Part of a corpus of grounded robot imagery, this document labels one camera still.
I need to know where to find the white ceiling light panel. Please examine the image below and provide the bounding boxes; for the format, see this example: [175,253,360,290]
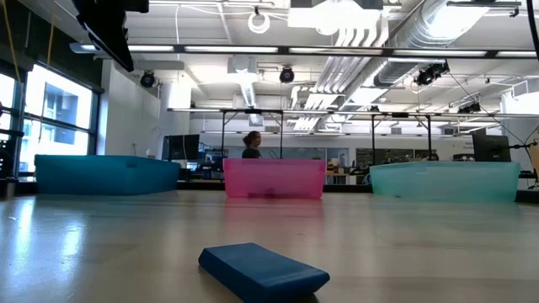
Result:
[287,0,391,48]

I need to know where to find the black metal frame stand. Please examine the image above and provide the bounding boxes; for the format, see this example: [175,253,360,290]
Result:
[370,112,434,166]
[220,108,284,160]

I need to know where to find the large window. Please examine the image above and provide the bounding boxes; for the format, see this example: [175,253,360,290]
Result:
[0,62,101,174]

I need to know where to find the black overhead bar with lights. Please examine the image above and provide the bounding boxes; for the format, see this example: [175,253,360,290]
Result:
[69,41,539,59]

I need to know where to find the black hanging cable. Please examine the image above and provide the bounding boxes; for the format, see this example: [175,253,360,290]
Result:
[526,0,539,62]

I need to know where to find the silver ventilation duct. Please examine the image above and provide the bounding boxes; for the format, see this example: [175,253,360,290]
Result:
[370,0,492,88]

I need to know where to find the white coiled cable ring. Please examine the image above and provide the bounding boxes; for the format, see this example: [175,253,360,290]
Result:
[247,6,271,35]

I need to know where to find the person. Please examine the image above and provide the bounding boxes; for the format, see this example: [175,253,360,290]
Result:
[241,130,263,160]

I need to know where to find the blue eraser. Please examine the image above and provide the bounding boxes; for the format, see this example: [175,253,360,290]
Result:
[198,242,331,303]

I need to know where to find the pink plastic bin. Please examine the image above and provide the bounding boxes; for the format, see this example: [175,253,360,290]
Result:
[222,157,328,199]

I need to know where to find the blue plastic bin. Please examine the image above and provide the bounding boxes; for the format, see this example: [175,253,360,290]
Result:
[34,154,182,196]

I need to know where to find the black computer monitor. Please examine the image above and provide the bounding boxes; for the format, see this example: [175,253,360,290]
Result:
[162,134,200,162]
[471,133,512,163]

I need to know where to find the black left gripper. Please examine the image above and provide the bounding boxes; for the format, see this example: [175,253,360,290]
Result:
[72,0,150,72]

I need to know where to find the black ceiling light rail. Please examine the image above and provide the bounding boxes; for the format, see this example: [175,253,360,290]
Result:
[446,0,523,19]

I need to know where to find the yellow hanging cable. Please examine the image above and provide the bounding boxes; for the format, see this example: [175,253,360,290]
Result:
[2,0,21,81]
[45,20,56,66]

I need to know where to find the teal plastic bin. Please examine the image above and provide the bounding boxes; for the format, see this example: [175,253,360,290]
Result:
[369,161,521,203]

